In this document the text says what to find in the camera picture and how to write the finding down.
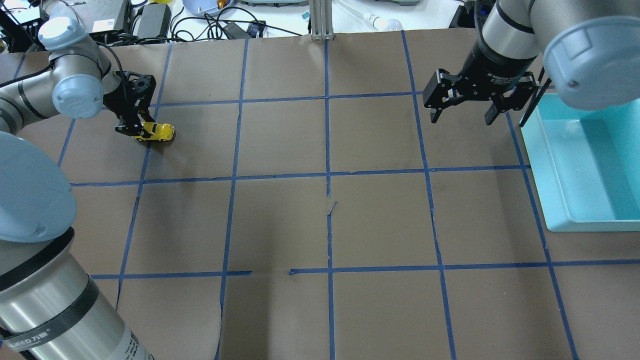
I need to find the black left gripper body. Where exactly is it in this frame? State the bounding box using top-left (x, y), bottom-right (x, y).
top-left (103, 71), bottom-right (157, 126)

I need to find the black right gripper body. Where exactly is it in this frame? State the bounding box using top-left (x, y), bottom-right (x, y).
top-left (423, 68), bottom-right (539, 112)

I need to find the yellow beetle toy car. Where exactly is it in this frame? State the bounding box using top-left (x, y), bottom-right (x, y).
top-left (134, 121), bottom-right (176, 142)

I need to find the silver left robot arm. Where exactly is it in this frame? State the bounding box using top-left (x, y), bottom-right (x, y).
top-left (1, 0), bottom-right (161, 360)

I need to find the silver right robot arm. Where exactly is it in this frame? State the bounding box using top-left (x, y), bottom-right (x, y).
top-left (422, 0), bottom-right (640, 127)

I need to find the black power brick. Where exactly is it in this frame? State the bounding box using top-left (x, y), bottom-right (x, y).
top-left (132, 2), bottom-right (171, 39)

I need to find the turquoise plastic bin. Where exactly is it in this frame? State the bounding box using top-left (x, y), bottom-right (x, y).
top-left (521, 93), bottom-right (640, 232)

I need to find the light bulb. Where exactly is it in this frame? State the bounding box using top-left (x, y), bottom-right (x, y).
top-left (367, 14), bottom-right (403, 32)

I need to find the blue plate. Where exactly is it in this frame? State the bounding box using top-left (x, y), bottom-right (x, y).
top-left (182, 0), bottom-right (235, 18)

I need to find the aluminium frame post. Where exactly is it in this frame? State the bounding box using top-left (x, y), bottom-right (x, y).
top-left (308, 0), bottom-right (335, 41)

